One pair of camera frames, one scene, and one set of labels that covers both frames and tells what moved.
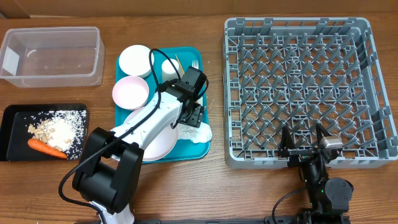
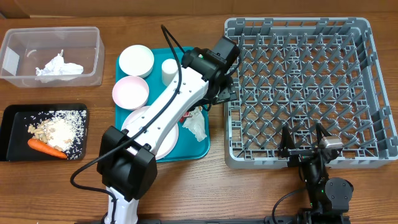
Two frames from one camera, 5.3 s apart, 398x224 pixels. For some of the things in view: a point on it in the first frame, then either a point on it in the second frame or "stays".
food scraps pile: [63, 129] stays
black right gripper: [299, 155] stays
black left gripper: [196, 117] to [226, 91]
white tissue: [201, 134] to [57, 70]
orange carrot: [46, 148] stays
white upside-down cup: [168, 71] stays
